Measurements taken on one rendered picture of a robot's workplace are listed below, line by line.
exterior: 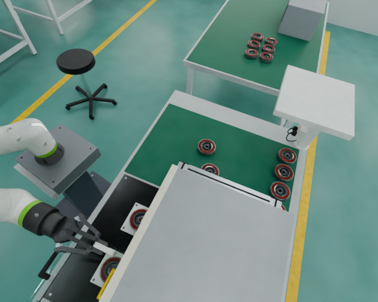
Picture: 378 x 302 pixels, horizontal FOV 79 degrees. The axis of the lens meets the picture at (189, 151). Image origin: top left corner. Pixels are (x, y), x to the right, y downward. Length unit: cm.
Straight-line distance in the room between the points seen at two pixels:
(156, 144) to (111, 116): 129
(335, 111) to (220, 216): 82
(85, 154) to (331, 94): 132
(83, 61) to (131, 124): 74
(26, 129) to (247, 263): 108
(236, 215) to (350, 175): 222
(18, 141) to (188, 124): 93
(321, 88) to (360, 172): 169
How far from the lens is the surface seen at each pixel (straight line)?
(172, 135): 150
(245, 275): 66
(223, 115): 166
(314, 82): 138
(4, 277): 229
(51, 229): 84
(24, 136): 128
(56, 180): 138
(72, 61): 251
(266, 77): 208
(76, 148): 144
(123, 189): 131
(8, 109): 317
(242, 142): 154
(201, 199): 68
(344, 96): 139
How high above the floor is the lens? 195
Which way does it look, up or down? 57 degrees down
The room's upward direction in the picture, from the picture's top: 7 degrees clockwise
